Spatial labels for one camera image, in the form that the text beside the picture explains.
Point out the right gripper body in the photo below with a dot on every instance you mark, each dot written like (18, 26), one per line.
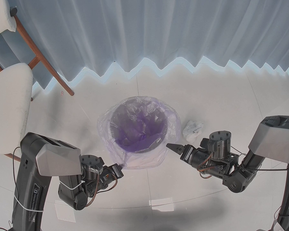
(197, 159)

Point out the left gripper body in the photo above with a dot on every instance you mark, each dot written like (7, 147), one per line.
(115, 172)

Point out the purple plastic bag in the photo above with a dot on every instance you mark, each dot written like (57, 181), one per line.
(139, 133)

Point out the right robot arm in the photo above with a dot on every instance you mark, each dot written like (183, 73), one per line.
(269, 138)

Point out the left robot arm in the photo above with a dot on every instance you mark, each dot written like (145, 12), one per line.
(55, 155)

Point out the white trash bin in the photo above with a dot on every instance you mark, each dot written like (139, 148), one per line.
(144, 156)

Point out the crumpled white printed wrapper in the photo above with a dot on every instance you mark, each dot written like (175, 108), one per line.
(192, 130)

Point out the wooden chair white cushions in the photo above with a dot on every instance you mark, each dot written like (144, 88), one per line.
(12, 100)

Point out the pale blue curtain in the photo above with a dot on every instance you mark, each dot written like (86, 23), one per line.
(144, 25)

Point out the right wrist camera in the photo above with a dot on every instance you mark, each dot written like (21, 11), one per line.
(204, 143)

